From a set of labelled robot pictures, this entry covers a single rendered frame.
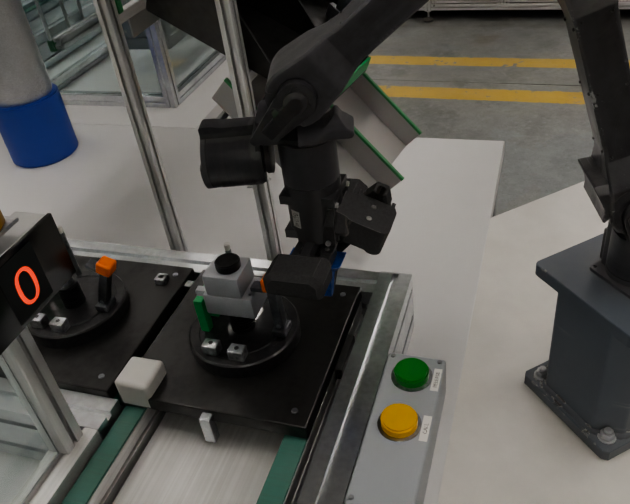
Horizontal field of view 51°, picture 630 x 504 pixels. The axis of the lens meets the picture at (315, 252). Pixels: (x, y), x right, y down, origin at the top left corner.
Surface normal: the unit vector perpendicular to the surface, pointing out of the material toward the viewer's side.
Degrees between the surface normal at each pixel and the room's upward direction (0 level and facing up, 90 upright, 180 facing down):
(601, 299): 0
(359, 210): 23
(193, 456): 0
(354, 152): 90
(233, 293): 90
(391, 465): 0
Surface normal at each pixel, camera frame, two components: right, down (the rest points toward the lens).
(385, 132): 0.54, -0.42
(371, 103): -0.46, 0.58
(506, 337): -0.12, -0.79
